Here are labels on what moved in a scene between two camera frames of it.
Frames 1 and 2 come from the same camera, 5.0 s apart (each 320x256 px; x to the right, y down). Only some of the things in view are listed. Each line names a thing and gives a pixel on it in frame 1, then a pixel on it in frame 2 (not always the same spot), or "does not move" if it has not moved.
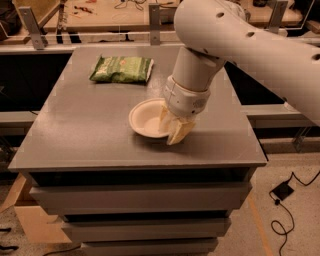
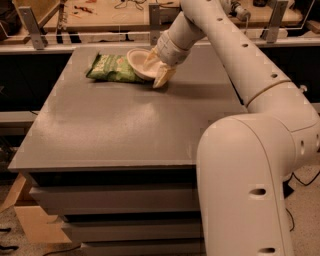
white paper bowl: (145, 118) to (137, 57)
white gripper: (184, 99) to (170, 50)
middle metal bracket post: (154, 24) does not move
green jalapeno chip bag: (122, 69) does not move
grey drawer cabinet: (123, 193) does not move
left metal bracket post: (33, 27) does not move
